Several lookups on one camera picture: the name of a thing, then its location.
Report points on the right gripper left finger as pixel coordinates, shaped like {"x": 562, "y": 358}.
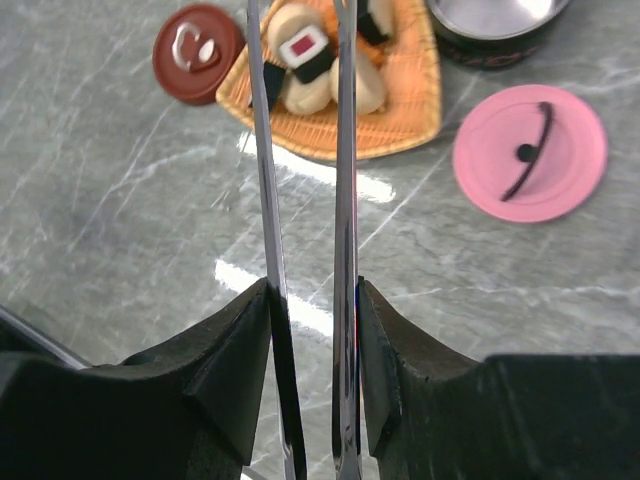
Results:
{"x": 186, "y": 408}

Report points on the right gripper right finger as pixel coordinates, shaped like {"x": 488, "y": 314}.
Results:
{"x": 433, "y": 413}

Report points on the metal tongs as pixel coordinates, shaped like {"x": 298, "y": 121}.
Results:
{"x": 345, "y": 419}

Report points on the beige bun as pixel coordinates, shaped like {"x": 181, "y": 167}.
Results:
{"x": 370, "y": 89}
{"x": 287, "y": 21}
{"x": 306, "y": 98}

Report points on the black sushi piece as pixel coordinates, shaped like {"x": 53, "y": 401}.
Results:
{"x": 273, "y": 79}

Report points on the orange fried food piece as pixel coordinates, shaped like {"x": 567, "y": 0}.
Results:
{"x": 375, "y": 54}

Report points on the dark nigiri sushi piece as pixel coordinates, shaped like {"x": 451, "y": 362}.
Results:
{"x": 375, "y": 21}

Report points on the sushi roll red centre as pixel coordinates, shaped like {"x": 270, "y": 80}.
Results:
{"x": 308, "y": 54}

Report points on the black steel lunch bowl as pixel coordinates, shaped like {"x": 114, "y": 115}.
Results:
{"x": 493, "y": 34}

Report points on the pink round lid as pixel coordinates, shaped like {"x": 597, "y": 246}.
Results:
{"x": 530, "y": 153}

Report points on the orange wicker triangular tray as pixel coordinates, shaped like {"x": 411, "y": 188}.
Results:
{"x": 412, "y": 114}

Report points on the brown round lid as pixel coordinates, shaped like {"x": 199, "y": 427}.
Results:
{"x": 194, "y": 51}

